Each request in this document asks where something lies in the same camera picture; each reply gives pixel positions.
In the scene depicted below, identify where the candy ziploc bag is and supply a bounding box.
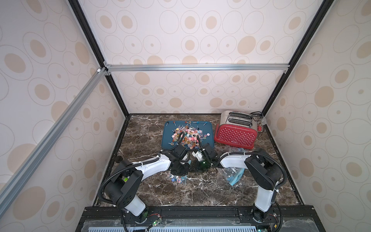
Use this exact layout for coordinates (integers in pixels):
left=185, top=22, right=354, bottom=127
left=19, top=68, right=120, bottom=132
left=168, top=174, right=187, bottom=184
left=222, top=167, right=245, bottom=186

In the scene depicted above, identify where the teal plastic tray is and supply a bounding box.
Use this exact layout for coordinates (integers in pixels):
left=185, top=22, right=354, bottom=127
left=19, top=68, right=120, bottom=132
left=161, top=121, right=214, bottom=150

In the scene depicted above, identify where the candy ziploc bag front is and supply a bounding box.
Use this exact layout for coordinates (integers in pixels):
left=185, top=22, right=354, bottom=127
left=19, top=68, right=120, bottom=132
left=222, top=167, right=245, bottom=186

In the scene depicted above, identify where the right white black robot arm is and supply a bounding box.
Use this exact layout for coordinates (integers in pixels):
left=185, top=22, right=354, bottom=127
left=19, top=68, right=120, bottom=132
left=192, top=145, right=288, bottom=214

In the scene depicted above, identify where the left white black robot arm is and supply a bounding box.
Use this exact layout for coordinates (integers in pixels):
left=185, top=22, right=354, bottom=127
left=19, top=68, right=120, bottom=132
left=98, top=145, right=190, bottom=217

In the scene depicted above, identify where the poured candy pile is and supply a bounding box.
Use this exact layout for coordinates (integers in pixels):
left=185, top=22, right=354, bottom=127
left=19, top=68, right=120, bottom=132
left=166, top=121, right=211, bottom=151

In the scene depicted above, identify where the red silver toaster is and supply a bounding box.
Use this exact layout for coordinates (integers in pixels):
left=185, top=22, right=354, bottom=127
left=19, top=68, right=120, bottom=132
left=214, top=110, right=259, bottom=150

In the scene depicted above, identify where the brown spice jar black cap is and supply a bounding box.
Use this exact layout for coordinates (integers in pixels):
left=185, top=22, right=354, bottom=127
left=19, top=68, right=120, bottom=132
left=114, top=156, right=123, bottom=164

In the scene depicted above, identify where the toaster black power cable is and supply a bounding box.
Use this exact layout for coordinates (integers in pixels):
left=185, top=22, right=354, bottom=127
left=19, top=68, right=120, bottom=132
left=250, top=111, right=267, bottom=134

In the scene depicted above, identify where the horizontal aluminium frame bar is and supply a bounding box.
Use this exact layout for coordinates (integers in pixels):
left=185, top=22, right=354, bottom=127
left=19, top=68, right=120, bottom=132
left=106, top=63, right=290, bottom=72

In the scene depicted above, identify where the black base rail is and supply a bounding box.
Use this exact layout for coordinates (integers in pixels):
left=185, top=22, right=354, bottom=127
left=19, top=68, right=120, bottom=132
left=76, top=205, right=325, bottom=232

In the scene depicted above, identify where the left slanted aluminium frame bar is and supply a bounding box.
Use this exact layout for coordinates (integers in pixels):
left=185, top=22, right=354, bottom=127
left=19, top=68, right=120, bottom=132
left=1, top=67, right=107, bottom=217

